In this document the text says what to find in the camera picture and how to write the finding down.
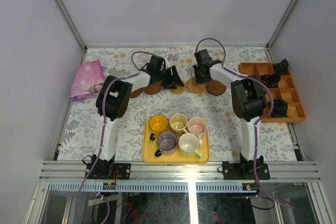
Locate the woven rattan coaster front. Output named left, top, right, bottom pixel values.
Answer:
left=170, top=87, right=185, bottom=94

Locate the woven rattan coaster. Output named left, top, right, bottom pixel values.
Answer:
left=170, top=87, right=185, bottom=94
left=186, top=77, right=206, bottom=94

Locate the woven rattan coaster back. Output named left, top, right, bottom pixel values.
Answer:
left=186, top=77, right=206, bottom=94

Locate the brown wooden coaster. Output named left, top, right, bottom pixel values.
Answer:
left=142, top=82, right=162, bottom=95
left=130, top=89, right=142, bottom=98
left=206, top=80, right=227, bottom=96

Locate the pink ceramic mug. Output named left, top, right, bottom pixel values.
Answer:
left=187, top=117, right=207, bottom=146

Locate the white mug green handle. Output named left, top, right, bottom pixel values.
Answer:
left=179, top=133, right=203, bottom=159

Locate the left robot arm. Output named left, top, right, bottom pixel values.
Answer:
left=96, top=55, right=183, bottom=179

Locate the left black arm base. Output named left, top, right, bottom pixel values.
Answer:
left=82, top=154, right=131, bottom=180

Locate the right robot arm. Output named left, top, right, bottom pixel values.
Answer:
left=193, top=49, right=267, bottom=179

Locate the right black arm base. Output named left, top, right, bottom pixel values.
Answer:
left=217, top=154, right=270, bottom=180

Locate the cream ceramic mug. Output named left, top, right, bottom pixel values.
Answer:
left=169, top=113, right=188, bottom=134

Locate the yellow glass mug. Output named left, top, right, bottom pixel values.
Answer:
left=149, top=114, right=169, bottom=141

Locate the purple ceramic mug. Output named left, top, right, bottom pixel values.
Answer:
left=154, top=131, right=178, bottom=157

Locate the purple snowflake cloth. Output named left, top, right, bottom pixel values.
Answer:
left=69, top=60, right=104, bottom=101

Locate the black bundle middle compartment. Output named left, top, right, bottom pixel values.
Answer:
left=260, top=73, right=281, bottom=88

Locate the black bundle compartment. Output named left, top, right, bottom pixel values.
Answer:
left=273, top=58, right=289, bottom=75
left=260, top=73, right=281, bottom=88
left=270, top=99, right=288, bottom=118

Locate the yellow plastic tray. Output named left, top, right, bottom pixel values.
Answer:
left=142, top=120, right=209, bottom=165

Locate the black bundle top compartment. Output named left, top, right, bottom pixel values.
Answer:
left=273, top=58, right=289, bottom=75

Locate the orange compartment organizer tray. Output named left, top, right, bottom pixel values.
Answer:
left=238, top=62, right=307, bottom=124

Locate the black bundle lower compartment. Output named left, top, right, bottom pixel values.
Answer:
left=270, top=99, right=288, bottom=118

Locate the aluminium front rail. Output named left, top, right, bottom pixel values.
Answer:
left=39, top=161, right=321, bottom=183

